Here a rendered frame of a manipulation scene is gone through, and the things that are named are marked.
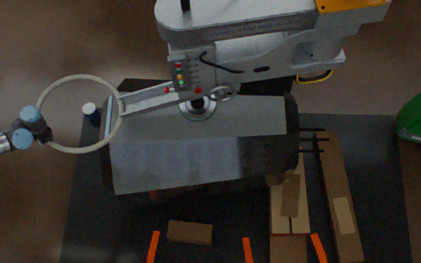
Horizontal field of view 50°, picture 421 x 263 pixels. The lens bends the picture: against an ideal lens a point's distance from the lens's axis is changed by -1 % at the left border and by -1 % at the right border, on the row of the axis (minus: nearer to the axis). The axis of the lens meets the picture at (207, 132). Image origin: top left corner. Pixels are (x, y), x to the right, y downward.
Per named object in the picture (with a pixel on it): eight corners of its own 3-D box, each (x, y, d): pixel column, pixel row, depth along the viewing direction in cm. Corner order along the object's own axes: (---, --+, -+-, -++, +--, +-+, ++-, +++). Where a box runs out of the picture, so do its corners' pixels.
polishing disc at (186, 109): (207, 125, 257) (207, 124, 256) (173, 112, 261) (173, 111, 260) (221, 94, 265) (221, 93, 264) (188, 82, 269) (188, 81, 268)
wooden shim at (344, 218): (331, 199, 312) (332, 198, 311) (345, 196, 312) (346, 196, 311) (340, 235, 302) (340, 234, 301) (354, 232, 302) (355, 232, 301)
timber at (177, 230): (168, 240, 313) (165, 237, 302) (170, 223, 318) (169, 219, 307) (211, 245, 310) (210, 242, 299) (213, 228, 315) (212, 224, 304)
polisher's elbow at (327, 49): (295, 40, 230) (301, 15, 212) (327, 25, 233) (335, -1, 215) (316, 67, 222) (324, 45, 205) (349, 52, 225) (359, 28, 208)
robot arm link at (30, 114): (13, 113, 213) (29, 99, 216) (21, 124, 224) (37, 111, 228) (27, 125, 211) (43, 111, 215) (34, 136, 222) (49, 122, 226)
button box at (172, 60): (190, 86, 223) (185, 53, 197) (190, 90, 222) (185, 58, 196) (174, 88, 223) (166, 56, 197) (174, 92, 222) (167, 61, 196)
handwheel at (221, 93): (233, 84, 235) (234, 68, 221) (237, 101, 230) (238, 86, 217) (205, 88, 234) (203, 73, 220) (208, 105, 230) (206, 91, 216)
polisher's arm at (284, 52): (329, 47, 249) (350, -14, 204) (339, 83, 240) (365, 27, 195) (196, 67, 247) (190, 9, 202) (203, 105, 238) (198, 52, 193)
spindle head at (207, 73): (239, 56, 244) (242, 1, 204) (247, 91, 236) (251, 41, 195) (173, 66, 243) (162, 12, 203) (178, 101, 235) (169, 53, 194)
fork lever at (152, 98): (235, 62, 247) (234, 57, 242) (242, 92, 239) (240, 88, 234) (120, 95, 259) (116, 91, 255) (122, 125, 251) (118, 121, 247)
